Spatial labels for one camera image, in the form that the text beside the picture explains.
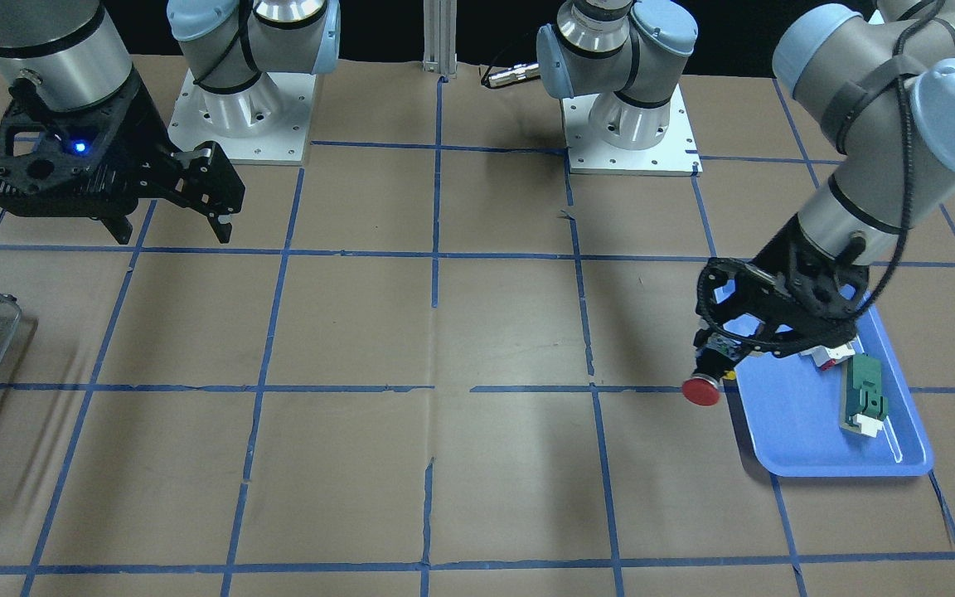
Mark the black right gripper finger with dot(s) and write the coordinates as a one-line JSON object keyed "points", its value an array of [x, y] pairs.
{"points": [[119, 228], [207, 183]]}

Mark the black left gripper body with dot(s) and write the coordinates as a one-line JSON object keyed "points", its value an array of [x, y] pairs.
{"points": [[786, 249]]}

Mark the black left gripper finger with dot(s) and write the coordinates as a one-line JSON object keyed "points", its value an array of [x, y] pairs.
{"points": [[714, 348]]}

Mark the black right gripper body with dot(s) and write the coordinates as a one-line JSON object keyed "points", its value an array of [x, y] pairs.
{"points": [[143, 121]]}

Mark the red emergency stop button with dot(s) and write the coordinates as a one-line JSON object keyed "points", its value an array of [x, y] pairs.
{"points": [[703, 387]]}

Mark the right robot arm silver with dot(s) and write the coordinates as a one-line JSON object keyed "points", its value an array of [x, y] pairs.
{"points": [[77, 55]]}

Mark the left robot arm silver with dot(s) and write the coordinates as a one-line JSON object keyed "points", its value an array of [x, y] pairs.
{"points": [[883, 95]]}

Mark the white circuit breaker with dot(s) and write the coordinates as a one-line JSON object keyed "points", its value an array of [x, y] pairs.
{"points": [[824, 357]]}

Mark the blue plastic tray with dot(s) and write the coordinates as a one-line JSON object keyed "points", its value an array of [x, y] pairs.
{"points": [[792, 411]]}

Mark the green and white connector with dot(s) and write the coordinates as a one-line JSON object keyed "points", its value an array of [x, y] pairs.
{"points": [[864, 407]]}

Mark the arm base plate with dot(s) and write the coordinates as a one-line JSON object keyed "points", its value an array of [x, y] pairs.
{"points": [[676, 149], [267, 124]]}

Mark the aluminium frame post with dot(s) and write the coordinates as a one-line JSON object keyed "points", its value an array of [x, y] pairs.
{"points": [[439, 19]]}

